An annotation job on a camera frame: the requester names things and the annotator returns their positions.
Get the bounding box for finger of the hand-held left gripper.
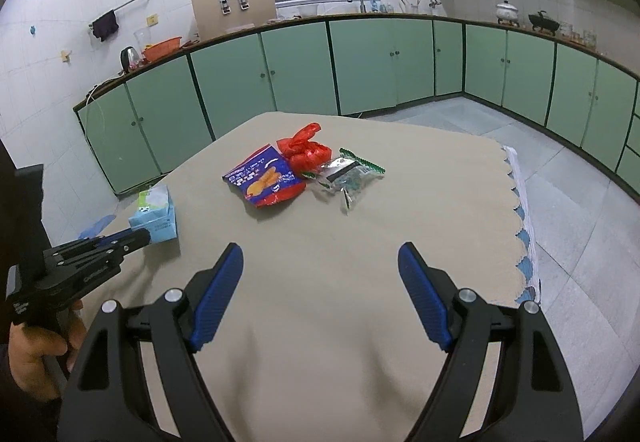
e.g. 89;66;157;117
47;242;147;269
75;228;152;250

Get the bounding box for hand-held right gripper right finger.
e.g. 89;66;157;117
397;242;585;442

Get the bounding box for cardboard box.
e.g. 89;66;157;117
190;0;277;40

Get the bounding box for white and blue under cloth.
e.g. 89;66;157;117
501;145;546;310

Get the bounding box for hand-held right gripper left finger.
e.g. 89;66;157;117
56;242;244;442

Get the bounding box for dark hanging cloth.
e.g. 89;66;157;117
91;11;120;43

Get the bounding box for white and blue tissue pack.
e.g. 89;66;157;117
128;185;178;245

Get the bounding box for green base cabinets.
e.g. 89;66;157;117
72;12;640;195

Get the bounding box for red plastic bag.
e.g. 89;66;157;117
276;122;332;173

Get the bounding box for clear green-edged packet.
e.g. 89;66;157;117
311;147;386;214

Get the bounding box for metal kettle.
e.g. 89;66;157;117
119;46;141;73

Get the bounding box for person's left forearm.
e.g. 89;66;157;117
0;342;62;442

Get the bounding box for person's left hand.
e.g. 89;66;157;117
9;299;87;398

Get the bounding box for black wok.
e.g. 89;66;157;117
528;11;558;33

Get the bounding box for blue and red snack packet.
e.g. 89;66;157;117
222;145;307;208

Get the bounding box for orange plastic basin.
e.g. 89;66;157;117
141;36;182;63

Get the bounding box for metal towel bar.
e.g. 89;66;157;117
89;0;156;28

